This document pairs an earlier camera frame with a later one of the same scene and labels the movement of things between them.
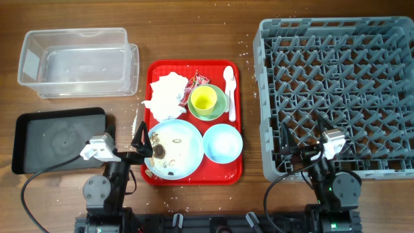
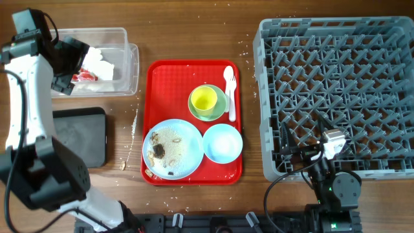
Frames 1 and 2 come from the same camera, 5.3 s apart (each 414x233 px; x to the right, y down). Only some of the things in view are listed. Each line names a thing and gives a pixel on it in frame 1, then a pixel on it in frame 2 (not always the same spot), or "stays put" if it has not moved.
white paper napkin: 167,94 to 93,61
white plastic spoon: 232,99 stays put
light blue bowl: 222,144 stays put
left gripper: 144,150 to 77,49
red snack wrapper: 193,82 to 84,75
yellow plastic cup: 204,98 stays put
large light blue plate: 178,149 stays put
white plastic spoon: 228,74 stays put
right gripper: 289,145 stays put
